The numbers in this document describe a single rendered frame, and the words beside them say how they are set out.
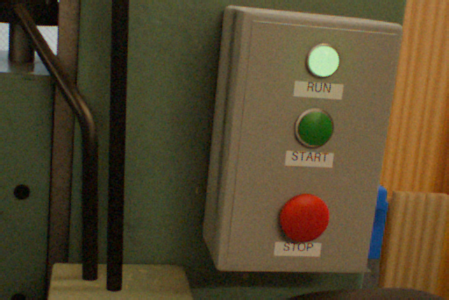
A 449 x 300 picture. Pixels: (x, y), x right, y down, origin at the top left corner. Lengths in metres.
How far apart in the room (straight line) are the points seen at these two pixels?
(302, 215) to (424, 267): 1.42
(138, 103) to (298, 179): 0.12
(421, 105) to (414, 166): 0.16
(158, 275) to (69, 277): 0.06
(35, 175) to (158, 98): 0.11
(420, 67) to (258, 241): 1.45
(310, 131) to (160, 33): 0.12
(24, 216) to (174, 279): 0.12
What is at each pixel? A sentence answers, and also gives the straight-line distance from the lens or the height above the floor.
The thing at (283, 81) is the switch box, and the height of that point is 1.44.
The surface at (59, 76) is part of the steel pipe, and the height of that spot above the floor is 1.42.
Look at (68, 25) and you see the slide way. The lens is 0.47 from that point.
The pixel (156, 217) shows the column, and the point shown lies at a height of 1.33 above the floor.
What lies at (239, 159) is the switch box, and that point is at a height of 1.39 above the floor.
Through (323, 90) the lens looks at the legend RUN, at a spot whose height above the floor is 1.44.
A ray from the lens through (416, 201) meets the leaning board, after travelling 1.75.
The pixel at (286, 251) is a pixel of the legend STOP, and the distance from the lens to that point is 0.42.
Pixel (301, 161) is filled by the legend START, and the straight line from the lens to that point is 0.40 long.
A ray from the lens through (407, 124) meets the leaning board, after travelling 1.83.
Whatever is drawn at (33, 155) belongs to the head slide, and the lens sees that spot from 0.49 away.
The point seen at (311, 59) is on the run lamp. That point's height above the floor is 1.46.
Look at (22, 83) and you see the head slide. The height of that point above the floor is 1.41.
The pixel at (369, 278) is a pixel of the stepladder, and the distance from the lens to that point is 1.34.
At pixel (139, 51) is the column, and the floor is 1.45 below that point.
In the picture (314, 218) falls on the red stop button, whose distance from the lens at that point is 0.40.
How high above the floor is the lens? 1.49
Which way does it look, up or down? 13 degrees down
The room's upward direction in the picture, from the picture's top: 6 degrees clockwise
